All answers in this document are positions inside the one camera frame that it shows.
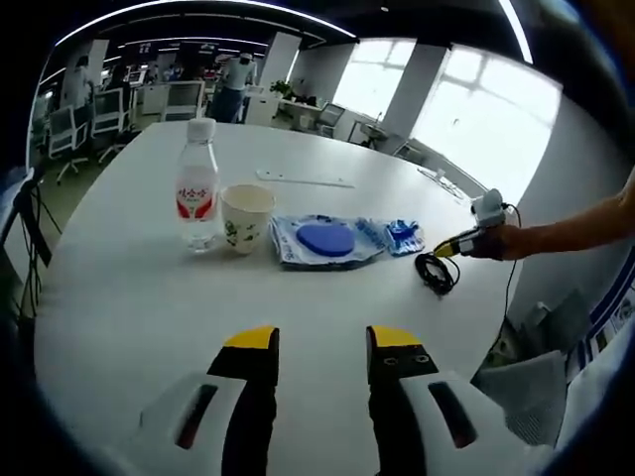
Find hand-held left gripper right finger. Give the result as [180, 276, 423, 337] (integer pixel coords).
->
[365, 324, 553, 476]

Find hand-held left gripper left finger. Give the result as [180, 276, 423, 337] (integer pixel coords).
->
[138, 324, 282, 476]

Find blue tissue packet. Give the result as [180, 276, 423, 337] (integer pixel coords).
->
[384, 218, 428, 258]

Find blue pad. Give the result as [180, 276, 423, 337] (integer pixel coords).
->
[269, 212, 393, 272]

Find white floral paper cup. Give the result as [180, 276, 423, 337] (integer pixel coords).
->
[219, 183, 278, 258]

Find clear water bottle red label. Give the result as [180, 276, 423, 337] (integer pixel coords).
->
[175, 117, 222, 255]

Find person's right hand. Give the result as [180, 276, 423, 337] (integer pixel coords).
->
[474, 223, 523, 262]

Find grey mesh chair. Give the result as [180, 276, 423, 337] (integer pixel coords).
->
[470, 349, 570, 447]

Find white table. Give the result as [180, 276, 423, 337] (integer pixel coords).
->
[32, 121, 528, 476]

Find white flat table socket strip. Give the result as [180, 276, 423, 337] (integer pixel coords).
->
[256, 169, 356, 189]

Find white mesh office chair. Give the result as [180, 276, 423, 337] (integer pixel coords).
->
[47, 106, 91, 182]
[317, 102, 346, 138]
[91, 88, 133, 156]
[163, 81, 206, 123]

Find person in white shirt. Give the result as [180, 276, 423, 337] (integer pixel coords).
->
[560, 267, 635, 447]

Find potted green plant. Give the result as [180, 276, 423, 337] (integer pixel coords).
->
[270, 78, 297, 101]

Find white low cabinet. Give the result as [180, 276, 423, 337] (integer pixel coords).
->
[245, 93, 280, 126]

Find black tripod stand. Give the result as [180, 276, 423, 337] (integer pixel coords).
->
[0, 168, 64, 319]

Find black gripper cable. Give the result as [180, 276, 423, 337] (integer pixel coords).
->
[501, 202, 523, 319]

